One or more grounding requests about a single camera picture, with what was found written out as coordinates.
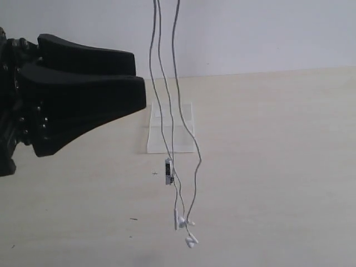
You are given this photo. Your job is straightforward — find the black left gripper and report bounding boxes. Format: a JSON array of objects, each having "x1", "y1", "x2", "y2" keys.
[{"x1": 1, "y1": 31, "x2": 146, "y2": 176}]

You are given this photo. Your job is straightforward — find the white wired earphones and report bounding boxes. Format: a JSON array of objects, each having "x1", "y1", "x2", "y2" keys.
[{"x1": 149, "y1": 0, "x2": 202, "y2": 249}]

